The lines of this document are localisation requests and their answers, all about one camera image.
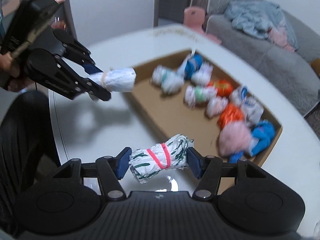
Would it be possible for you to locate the white cloth roll beige band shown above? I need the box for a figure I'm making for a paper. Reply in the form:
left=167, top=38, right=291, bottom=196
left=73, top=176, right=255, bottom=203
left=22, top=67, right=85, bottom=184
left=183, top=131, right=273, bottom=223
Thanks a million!
left=89, top=68, right=136, bottom=93

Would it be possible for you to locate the pink fluffy blue knit hat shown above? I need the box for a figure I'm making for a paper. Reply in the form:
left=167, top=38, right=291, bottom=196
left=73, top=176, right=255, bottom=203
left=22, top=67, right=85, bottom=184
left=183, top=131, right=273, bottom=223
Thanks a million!
left=218, top=121, right=252, bottom=157

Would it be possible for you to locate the small shiny white bundle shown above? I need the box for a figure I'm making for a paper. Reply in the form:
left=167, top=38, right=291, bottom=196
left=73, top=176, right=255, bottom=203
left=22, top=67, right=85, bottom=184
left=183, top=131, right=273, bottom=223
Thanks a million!
left=205, top=96, right=228, bottom=119

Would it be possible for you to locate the blue knit pink band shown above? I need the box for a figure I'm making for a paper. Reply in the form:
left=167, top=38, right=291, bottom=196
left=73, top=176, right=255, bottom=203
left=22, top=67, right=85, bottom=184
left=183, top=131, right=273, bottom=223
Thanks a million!
left=228, top=120, right=276, bottom=164

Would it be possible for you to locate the white magenta cloth green scrunchie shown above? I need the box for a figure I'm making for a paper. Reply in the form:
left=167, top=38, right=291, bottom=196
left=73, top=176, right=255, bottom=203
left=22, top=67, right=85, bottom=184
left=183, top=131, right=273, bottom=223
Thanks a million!
left=184, top=86, right=217, bottom=108

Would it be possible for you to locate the white towel blue trim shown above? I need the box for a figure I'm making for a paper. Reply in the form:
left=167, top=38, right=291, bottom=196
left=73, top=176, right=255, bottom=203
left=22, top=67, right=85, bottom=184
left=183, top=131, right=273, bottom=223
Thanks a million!
left=229, top=86, right=264, bottom=127

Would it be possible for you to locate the orange bag green tie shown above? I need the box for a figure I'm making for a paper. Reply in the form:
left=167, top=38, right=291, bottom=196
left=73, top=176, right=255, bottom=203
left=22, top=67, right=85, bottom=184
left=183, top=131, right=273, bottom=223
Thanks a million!
left=207, top=80, right=234, bottom=98

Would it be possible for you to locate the white bubble wrap purple tie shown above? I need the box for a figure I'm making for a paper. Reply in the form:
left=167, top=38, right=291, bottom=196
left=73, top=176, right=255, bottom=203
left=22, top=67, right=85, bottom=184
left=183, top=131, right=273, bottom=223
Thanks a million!
left=191, top=62, right=214, bottom=87

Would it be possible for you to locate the blue white sock bundle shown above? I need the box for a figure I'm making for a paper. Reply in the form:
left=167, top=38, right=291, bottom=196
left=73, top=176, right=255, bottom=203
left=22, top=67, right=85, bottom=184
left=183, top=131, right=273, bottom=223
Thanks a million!
left=176, top=54, right=203, bottom=80

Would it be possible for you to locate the person left hand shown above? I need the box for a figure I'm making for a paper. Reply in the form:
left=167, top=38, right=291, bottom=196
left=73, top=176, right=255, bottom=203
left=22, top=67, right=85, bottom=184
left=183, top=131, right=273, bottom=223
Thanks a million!
left=1, top=52, right=34, bottom=92

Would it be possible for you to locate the shallow cardboard box tray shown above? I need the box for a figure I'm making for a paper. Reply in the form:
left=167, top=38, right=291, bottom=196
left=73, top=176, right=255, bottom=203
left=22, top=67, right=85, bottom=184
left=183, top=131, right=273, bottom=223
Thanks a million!
left=130, top=50, right=282, bottom=165

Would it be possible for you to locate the pink plastic child chair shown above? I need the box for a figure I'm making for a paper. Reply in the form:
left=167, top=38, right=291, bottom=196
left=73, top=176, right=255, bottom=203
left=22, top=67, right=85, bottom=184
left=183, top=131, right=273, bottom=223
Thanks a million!
left=183, top=7, right=222, bottom=44

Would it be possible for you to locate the grey quilted sofa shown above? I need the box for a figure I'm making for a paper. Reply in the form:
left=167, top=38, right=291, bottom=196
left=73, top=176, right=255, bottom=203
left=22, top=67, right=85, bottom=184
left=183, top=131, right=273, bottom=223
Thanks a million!
left=190, top=0, right=319, bottom=116

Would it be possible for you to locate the pink garment on sofa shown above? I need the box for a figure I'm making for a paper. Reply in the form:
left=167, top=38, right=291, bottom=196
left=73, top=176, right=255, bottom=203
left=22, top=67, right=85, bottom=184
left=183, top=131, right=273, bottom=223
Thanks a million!
left=268, top=27, right=295, bottom=53

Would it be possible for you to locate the light blue blanket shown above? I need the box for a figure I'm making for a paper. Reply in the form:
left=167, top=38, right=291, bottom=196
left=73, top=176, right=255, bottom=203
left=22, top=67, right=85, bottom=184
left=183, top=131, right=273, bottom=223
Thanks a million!
left=225, top=1, right=299, bottom=51

